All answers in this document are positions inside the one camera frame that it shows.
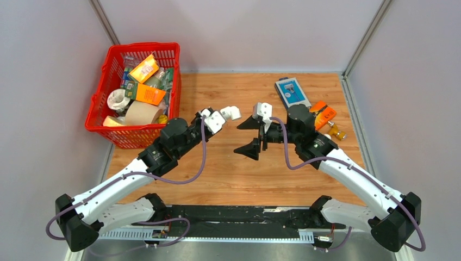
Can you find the orange green box in basket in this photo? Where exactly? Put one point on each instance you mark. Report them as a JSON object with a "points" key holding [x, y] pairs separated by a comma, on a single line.
{"points": [[143, 93]]}

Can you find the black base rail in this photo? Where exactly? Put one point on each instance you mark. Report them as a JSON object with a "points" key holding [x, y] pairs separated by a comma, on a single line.
{"points": [[243, 221]]}

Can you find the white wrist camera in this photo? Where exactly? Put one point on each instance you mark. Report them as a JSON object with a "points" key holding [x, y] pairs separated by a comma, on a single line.
{"points": [[262, 112], [213, 120]]}

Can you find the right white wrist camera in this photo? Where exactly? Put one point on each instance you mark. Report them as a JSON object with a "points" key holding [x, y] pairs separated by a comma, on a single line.
{"points": [[262, 112]]}

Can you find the white PVC elbow fitting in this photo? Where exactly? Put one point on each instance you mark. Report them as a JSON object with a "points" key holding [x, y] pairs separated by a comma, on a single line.
{"points": [[231, 113]]}

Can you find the yellow orange box in basket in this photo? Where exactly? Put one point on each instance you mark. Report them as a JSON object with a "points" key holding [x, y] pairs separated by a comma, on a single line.
{"points": [[144, 70]]}

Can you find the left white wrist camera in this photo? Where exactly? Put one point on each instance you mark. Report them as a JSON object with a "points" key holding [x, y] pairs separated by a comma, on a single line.
{"points": [[213, 120]]}

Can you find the orange product package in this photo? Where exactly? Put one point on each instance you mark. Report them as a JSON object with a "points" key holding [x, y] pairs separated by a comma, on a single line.
{"points": [[323, 113]]}

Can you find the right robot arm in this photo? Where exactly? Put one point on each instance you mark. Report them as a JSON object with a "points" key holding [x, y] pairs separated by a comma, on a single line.
{"points": [[390, 216]]}

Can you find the beige tape roll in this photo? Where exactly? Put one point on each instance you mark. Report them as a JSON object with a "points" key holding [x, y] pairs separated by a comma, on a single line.
{"points": [[140, 113]]}

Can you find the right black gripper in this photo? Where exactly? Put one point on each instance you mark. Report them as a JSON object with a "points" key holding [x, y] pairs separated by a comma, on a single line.
{"points": [[251, 149]]}

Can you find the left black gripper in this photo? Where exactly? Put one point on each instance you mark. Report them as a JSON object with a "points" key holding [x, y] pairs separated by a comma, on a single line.
{"points": [[198, 118]]}

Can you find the blue product box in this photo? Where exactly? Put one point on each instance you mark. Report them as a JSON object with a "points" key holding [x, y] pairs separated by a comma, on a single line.
{"points": [[291, 93]]}

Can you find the small yellow object in basket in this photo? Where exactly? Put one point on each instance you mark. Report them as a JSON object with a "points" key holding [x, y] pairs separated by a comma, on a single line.
{"points": [[162, 119]]}

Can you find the green packet in basket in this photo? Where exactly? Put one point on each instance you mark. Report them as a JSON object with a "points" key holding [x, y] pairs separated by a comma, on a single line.
{"points": [[167, 80]]}

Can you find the white tape roll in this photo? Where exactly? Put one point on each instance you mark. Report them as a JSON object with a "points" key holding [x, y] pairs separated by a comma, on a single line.
{"points": [[117, 99]]}

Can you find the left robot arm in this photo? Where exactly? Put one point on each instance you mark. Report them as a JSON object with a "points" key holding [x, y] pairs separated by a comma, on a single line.
{"points": [[84, 217]]}

